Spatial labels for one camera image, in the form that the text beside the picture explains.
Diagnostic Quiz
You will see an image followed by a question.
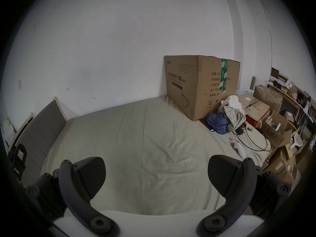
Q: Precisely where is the dark blue garment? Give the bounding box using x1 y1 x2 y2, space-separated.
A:
206 112 230 135

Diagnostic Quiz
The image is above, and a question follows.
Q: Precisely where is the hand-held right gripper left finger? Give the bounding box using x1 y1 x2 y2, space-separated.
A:
25 157 120 237

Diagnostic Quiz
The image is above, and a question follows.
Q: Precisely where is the large brown cardboard carton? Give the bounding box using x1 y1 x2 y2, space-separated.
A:
164 55 240 121

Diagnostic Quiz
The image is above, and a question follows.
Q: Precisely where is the plaid crumpled garment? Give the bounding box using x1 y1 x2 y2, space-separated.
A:
217 100 247 131

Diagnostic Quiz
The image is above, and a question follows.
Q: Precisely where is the wooden shelf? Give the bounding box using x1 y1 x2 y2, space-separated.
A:
267 67 316 133

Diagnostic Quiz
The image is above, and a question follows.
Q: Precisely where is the grey padded headboard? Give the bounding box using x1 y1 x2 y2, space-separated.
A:
15 96 68 182

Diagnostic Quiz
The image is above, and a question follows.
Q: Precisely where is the black cable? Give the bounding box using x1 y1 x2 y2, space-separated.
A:
232 126 272 152

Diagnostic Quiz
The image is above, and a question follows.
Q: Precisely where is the white crumpled cloth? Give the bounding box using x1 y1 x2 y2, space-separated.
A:
226 95 242 109

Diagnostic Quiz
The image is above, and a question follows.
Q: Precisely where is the white hand controller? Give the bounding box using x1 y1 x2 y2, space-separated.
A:
231 142 246 158

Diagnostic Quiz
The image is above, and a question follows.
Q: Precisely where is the white round handheld fan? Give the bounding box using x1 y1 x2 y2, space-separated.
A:
289 133 303 150

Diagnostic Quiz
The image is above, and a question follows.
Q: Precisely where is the pile of cartons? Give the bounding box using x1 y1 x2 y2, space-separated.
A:
238 84 306 189

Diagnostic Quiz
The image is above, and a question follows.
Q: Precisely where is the bed with beige sheet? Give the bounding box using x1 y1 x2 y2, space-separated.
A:
39 94 272 217

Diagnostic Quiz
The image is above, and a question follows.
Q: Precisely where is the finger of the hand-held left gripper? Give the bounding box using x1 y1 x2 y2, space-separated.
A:
8 143 27 181

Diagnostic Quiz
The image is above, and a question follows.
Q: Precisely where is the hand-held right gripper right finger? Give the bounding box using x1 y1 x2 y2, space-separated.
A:
197 155 292 237

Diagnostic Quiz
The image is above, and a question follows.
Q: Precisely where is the red box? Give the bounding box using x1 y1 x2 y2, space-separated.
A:
245 115 263 129

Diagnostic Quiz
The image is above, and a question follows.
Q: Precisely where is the thin grey wall cable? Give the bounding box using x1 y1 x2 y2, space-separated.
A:
237 0 273 71

